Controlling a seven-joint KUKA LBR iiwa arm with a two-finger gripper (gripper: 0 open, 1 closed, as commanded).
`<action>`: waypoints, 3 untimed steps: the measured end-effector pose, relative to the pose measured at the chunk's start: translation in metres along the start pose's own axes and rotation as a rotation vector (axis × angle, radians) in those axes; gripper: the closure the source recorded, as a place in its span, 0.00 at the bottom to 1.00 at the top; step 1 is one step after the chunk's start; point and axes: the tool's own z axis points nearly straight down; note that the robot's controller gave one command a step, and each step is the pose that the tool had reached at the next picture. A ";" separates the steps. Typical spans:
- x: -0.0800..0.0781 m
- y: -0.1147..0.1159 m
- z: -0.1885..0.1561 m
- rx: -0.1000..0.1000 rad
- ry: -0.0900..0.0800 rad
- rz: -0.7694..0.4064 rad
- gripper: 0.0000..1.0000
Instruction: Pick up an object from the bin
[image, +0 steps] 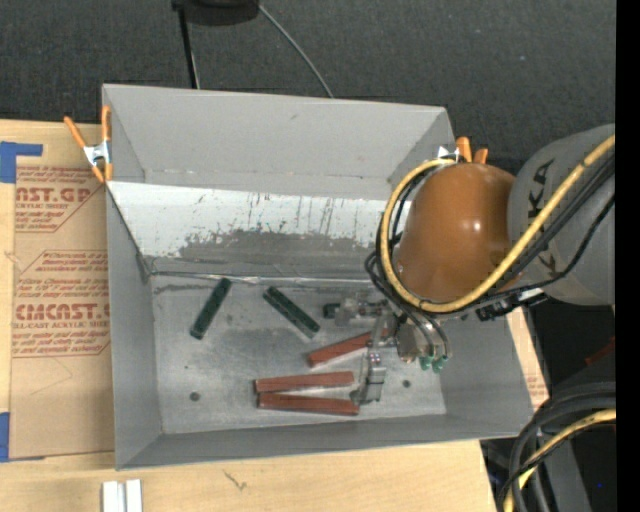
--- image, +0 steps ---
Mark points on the black cylinder on white bracket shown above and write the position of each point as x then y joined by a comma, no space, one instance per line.
492,310

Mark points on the grey metal bin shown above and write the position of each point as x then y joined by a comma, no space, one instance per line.
240,360

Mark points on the red-brown flat block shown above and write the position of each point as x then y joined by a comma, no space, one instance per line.
307,403
337,351
305,381

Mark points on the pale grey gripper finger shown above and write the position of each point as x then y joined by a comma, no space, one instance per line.
350,312
374,380

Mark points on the brown cardboard board, red print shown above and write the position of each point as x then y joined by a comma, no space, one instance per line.
60,350

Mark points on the dark green flat block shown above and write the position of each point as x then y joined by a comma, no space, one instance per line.
210,310
292,312

